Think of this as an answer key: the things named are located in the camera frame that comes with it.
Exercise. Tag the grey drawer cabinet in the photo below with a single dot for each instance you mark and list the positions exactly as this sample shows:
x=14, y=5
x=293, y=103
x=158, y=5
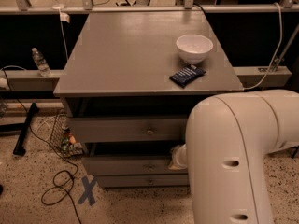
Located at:
x=120, y=68

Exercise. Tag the grey top drawer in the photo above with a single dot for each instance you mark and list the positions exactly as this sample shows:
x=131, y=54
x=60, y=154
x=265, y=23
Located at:
x=92, y=130

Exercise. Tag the black bar on floor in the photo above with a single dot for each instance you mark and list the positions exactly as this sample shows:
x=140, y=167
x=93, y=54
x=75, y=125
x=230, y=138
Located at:
x=19, y=149

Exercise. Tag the grey bottom drawer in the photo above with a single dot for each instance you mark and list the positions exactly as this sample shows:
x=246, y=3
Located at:
x=124, y=181

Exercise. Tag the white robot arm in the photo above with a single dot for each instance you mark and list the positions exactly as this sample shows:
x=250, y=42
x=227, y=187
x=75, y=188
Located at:
x=227, y=137

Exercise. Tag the grey metal railing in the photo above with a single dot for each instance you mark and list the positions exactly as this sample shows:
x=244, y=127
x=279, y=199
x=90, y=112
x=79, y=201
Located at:
x=250, y=77

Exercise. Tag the grey drawer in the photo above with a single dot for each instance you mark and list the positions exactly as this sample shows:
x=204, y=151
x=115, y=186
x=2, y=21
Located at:
x=124, y=181
x=131, y=165
x=92, y=130

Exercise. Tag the white ceramic bowl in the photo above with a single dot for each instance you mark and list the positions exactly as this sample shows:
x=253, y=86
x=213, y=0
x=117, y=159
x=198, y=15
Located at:
x=193, y=49

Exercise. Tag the dark blue snack packet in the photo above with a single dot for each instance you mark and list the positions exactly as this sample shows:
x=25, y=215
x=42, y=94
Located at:
x=186, y=75

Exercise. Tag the white lamp with cord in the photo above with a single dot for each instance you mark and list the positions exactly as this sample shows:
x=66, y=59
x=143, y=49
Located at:
x=64, y=17

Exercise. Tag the wire mesh basket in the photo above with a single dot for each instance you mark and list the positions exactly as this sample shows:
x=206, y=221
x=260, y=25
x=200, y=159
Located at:
x=63, y=140

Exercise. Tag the blue tape cross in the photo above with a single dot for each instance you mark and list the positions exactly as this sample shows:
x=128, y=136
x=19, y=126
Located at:
x=87, y=194

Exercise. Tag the clear plastic water bottle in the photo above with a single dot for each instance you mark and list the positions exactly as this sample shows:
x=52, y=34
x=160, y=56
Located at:
x=40, y=62

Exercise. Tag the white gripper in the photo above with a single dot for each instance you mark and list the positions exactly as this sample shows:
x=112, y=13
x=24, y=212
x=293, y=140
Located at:
x=179, y=156

